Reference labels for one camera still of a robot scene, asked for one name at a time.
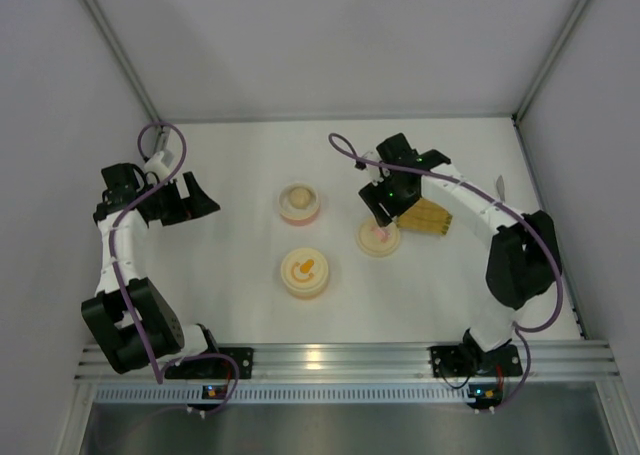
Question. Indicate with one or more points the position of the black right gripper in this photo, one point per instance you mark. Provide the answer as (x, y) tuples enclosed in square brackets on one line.
[(379, 201)]

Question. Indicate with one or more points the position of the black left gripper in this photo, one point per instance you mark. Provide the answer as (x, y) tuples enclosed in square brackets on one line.
[(179, 200)]

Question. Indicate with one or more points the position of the cream lid with pink knob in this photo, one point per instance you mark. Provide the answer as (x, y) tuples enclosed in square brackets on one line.
[(377, 241)]

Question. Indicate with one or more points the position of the white steamed bun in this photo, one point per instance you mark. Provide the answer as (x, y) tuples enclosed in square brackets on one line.
[(300, 197)]

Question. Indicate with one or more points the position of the pink lunch box bowl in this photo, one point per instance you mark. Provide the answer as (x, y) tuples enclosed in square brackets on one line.
[(296, 217)]

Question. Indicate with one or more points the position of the cream lid with orange knob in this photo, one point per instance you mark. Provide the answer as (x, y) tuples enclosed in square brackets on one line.
[(307, 257)]

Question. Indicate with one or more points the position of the metal tongs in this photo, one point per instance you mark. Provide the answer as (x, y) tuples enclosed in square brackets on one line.
[(500, 188)]

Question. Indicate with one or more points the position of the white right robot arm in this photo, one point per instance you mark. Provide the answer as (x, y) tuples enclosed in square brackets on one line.
[(523, 255)]

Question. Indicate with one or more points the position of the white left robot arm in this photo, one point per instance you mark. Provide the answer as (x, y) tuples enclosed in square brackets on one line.
[(128, 317)]

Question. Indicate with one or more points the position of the orange lunch box bowl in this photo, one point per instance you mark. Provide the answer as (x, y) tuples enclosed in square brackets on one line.
[(305, 286)]

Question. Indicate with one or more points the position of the woven bamboo tray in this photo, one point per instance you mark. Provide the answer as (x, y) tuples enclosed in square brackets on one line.
[(426, 216)]

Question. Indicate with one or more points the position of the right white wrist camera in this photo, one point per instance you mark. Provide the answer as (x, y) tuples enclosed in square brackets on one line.
[(376, 174)]

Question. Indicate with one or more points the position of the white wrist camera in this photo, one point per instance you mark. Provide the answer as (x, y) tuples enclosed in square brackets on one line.
[(376, 174), (160, 164)]

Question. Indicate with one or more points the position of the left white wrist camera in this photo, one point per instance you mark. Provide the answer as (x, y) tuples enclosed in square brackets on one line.
[(160, 164)]

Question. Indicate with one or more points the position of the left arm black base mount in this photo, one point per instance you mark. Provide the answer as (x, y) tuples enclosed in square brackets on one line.
[(226, 363)]

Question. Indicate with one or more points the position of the aluminium front rail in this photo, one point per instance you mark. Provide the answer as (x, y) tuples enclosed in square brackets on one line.
[(573, 360)]

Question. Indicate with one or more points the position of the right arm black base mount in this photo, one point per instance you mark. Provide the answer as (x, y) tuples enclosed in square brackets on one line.
[(462, 361)]

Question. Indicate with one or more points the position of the left aluminium frame post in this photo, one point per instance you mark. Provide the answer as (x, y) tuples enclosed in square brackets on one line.
[(103, 26)]

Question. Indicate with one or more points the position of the aluminium frame post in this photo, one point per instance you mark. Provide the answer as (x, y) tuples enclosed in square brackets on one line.
[(103, 26), (569, 26)]

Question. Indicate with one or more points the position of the slotted grey cable duct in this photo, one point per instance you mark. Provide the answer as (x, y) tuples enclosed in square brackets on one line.
[(210, 394)]

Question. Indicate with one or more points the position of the right aluminium frame post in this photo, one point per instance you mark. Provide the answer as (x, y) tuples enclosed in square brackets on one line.
[(569, 26)]

